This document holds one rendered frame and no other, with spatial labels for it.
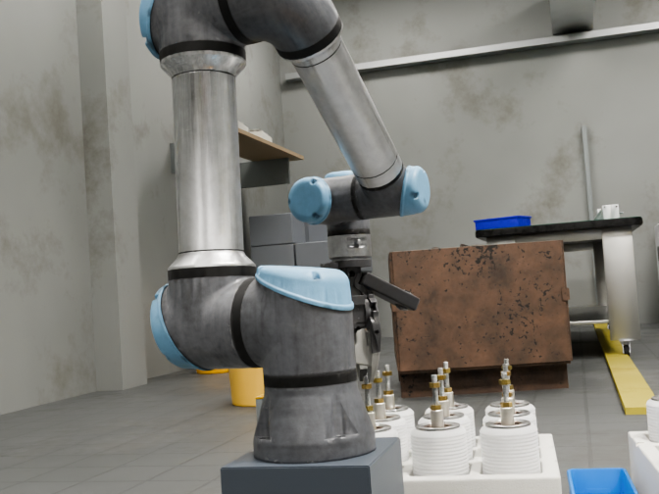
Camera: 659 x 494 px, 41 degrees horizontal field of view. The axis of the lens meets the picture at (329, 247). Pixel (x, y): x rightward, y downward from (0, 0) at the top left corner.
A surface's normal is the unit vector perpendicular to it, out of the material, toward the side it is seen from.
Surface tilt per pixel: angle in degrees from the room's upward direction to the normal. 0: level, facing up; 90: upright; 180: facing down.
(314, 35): 126
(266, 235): 90
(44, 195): 90
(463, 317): 90
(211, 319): 79
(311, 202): 90
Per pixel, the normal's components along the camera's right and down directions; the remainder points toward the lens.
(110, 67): 0.96, -0.08
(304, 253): -0.25, -0.03
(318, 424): 0.14, -0.36
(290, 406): -0.38, -0.32
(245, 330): -0.44, 0.12
